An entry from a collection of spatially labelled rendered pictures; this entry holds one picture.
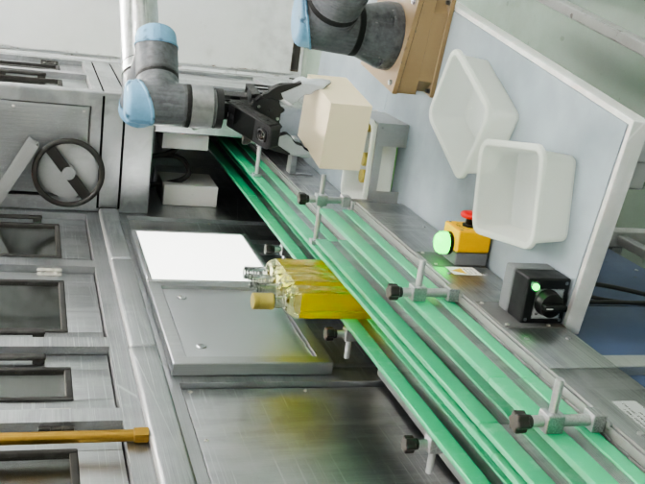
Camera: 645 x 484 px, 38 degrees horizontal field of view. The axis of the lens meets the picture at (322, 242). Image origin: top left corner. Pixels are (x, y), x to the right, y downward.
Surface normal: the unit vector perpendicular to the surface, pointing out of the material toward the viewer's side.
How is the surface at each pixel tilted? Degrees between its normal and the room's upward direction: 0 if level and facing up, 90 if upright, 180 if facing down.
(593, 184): 0
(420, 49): 90
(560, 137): 0
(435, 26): 90
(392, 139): 90
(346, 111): 90
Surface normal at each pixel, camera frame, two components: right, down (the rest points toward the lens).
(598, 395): 0.13, -0.95
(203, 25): 0.28, 0.32
